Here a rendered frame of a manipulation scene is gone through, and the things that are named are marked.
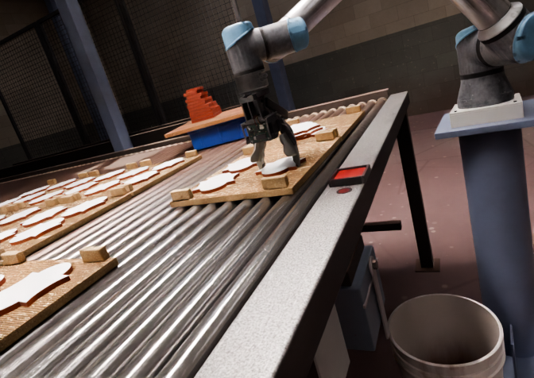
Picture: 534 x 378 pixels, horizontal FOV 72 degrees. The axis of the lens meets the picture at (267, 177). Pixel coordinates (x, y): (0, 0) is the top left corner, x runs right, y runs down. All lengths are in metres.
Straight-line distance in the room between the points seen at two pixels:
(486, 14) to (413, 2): 4.88
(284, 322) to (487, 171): 0.99
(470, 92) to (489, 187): 0.30
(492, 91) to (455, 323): 0.73
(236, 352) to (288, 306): 0.08
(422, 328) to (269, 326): 1.02
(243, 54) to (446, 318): 1.04
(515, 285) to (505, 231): 0.20
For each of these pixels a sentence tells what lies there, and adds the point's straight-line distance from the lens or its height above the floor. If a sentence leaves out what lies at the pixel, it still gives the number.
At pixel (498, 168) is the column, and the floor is 0.72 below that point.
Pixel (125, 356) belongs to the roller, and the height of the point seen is 0.91.
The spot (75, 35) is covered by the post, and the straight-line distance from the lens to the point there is 2.98.
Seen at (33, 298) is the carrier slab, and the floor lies 0.94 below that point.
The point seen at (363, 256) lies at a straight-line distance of 0.68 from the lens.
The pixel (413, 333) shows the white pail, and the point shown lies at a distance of 1.40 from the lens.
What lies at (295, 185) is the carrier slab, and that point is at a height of 0.93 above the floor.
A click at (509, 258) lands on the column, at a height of 0.41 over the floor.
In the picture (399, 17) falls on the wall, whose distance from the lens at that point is 6.03.
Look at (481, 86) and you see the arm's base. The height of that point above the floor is 0.97.
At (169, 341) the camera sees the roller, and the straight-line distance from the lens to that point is 0.48.
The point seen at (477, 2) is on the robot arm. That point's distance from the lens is 1.12.
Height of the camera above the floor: 1.17
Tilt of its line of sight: 15 degrees down
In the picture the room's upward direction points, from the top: 16 degrees counter-clockwise
